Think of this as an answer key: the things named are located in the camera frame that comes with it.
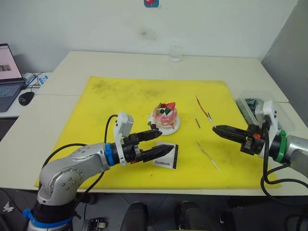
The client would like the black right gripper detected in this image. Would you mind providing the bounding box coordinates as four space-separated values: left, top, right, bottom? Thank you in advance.
212 124 266 155

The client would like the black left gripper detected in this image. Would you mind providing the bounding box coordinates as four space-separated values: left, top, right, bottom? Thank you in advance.
122 129 175 165

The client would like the pink cake with fruit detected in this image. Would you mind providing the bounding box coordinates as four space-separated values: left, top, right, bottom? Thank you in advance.
153 102 178 130

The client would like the white round plate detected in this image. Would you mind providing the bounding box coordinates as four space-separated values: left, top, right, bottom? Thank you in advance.
147 112 181 136

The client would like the pale twisted candle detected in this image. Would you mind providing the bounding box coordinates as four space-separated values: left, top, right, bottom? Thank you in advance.
196 140 222 173

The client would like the red twisted candle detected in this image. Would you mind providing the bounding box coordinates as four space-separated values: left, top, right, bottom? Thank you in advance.
195 96 217 128

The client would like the yellow foam mat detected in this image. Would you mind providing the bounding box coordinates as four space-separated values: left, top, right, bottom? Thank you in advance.
34 76 282 190

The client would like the clear plastic container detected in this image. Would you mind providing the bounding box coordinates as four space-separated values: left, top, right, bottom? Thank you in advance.
235 90 297 132

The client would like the dark rounded shape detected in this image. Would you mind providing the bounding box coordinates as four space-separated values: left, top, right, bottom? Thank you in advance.
126 201 149 231
174 200 208 231

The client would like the clear drinking glass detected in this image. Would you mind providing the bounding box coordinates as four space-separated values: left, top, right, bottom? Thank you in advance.
168 45 182 64

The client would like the black computer mouse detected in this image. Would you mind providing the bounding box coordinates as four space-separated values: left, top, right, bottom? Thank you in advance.
18 91 35 106

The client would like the open laptop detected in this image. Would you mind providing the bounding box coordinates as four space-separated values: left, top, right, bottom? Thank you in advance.
0 43 26 114

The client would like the crumpled white paper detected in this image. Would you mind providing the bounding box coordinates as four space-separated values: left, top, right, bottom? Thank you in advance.
2 201 13 214

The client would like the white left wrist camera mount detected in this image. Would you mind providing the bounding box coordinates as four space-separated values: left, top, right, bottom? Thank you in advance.
112 111 134 167

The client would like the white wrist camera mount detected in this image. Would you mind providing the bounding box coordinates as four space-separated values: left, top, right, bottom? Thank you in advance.
112 111 134 167
255 100 281 158

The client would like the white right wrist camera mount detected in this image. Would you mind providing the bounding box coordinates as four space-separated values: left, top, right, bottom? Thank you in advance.
255 100 281 158

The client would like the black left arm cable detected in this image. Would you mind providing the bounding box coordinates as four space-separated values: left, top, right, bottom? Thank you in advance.
42 115 120 193

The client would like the red blue wall sticker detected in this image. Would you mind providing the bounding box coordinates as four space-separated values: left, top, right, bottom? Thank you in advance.
143 0 160 9

